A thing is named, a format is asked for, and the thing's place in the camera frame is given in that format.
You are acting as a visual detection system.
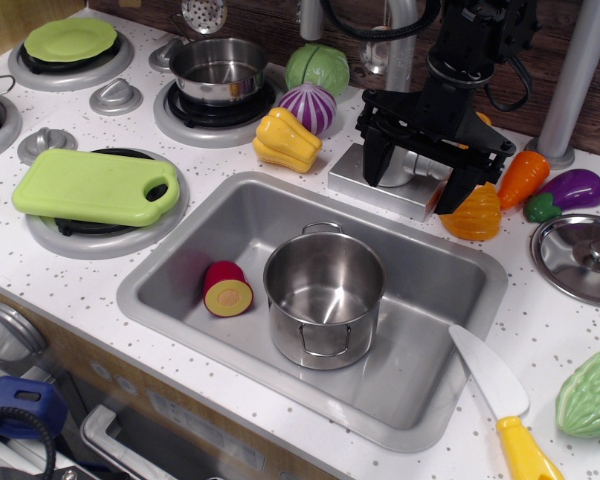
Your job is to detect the silver faucet base block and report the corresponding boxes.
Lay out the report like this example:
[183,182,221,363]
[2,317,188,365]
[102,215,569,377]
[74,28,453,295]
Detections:
[328,144,448,222]

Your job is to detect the silver perforated ladle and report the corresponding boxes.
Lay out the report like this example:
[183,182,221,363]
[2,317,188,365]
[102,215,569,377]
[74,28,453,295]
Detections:
[169,0,228,36]

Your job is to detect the white yellow toy knife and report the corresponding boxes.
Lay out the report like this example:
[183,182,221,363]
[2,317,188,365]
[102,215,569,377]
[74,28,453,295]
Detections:
[448,324,564,479]

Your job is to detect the grey stove knob left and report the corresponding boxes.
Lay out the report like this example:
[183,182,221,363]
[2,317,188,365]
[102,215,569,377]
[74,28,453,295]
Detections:
[17,127,78,166]

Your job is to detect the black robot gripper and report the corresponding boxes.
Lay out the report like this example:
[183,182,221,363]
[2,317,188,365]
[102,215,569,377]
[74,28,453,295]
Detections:
[356,77,516,215]

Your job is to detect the green toy bitter gourd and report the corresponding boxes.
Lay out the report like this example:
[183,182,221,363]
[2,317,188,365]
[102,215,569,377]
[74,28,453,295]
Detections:
[555,351,600,438]

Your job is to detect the silver faucet lever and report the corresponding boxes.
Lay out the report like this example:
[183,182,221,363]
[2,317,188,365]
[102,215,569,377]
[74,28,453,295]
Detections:
[383,147,452,187]

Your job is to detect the silver toy sink basin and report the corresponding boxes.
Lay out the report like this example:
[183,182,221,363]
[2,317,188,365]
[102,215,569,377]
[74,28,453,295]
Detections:
[117,173,508,453]

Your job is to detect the back right stove burner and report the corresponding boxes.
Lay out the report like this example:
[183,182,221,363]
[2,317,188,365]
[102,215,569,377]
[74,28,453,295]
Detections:
[153,75,285,149]

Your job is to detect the red yellow toy fruit half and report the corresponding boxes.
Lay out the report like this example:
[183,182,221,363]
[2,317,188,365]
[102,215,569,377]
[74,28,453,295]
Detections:
[203,260,254,318]

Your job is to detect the steel pot in sink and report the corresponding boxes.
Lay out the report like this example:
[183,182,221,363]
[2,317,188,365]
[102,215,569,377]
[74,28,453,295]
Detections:
[263,221,386,370]

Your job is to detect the front right stove burner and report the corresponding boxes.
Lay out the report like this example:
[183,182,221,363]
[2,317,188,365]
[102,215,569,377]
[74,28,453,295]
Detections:
[23,149,189,260]

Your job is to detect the green toy plate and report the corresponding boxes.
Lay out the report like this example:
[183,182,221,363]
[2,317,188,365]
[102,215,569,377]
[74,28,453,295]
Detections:
[24,17,118,63]

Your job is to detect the steel pot lid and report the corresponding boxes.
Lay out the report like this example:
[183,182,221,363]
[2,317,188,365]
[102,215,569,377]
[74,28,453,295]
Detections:
[530,214,600,306]

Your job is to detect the green cutting board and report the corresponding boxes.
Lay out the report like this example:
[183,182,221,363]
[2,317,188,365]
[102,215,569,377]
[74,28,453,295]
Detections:
[12,149,180,227]

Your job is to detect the grey stove knob centre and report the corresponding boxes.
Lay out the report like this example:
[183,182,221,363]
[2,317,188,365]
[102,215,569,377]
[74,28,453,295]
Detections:
[89,78,143,116]

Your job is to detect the front left stove burner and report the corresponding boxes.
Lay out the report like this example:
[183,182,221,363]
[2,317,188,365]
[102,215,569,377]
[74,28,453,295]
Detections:
[0,98,22,155]

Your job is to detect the silver oven door handle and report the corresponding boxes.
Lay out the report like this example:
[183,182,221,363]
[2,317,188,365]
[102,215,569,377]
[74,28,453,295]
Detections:
[79,403,221,480]

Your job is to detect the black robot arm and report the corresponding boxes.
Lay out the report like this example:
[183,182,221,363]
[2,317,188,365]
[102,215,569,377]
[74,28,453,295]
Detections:
[356,1,539,214]

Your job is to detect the orange toy carrot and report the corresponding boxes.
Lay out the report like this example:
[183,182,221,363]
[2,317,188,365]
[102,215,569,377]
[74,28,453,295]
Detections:
[498,151,551,210]

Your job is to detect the grey vertical pole back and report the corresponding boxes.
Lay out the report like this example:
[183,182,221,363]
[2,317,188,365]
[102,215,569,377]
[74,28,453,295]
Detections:
[299,0,323,42]

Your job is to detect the steel pan on burner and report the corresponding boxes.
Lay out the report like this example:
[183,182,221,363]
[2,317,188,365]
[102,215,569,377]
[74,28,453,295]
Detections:
[169,38,269,105]

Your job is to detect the stove burner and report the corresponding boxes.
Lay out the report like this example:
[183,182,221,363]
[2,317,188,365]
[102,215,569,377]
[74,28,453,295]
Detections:
[0,98,22,155]
[8,33,134,92]
[153,75,285,149]
[23,149,189,260]

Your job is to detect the silver oven dial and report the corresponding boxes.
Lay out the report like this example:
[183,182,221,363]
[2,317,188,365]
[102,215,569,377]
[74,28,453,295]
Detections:
[0,302,48,363]

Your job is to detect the yellow toy bell pepper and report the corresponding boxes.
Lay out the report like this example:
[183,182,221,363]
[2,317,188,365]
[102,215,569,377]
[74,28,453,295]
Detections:
[252,107,322,173]

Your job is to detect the silver faucet spout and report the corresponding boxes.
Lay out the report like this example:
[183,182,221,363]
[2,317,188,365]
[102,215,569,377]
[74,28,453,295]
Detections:
[385,0,418,92]

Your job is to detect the green toy cabbage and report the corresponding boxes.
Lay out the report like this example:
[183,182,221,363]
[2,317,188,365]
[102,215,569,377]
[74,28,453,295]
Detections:
[285,43,350,97]

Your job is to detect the grey stove knob back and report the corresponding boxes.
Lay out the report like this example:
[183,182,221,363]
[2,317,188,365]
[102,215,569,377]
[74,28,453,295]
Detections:
[149,38,184,73]

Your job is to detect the grey vertical pole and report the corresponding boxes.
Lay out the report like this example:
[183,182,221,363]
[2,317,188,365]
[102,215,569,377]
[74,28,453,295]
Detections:
[299,0,323,42]
[527,1,600,170]

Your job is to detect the orange toy pumpkin piece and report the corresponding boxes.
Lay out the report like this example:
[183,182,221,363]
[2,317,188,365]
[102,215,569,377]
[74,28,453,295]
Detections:
[440,183,502,241]

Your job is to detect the purple toy onion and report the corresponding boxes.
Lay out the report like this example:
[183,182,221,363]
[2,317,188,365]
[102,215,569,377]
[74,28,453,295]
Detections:
[279,82,337,136]

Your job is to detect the back left stove burner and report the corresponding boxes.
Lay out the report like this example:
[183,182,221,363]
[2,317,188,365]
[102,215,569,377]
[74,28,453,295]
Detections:
[8,33,134,92]

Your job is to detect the blue clamp with cable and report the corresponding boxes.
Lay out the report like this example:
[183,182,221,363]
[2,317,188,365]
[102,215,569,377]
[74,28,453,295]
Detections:
[0,376,68,479]

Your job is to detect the grey stove knob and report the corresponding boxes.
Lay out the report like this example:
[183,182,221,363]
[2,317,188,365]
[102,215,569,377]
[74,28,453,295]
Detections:
[89,78,143,116]
[149,38,184,73]
[17,127,78,166]

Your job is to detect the purple toy eggplant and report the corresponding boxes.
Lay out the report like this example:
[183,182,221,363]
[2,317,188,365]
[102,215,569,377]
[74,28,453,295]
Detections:
[523,169,600,223]

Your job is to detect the grey vertical pole right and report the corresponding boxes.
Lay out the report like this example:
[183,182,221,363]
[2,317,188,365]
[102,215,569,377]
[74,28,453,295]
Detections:
[527,1,600,170]

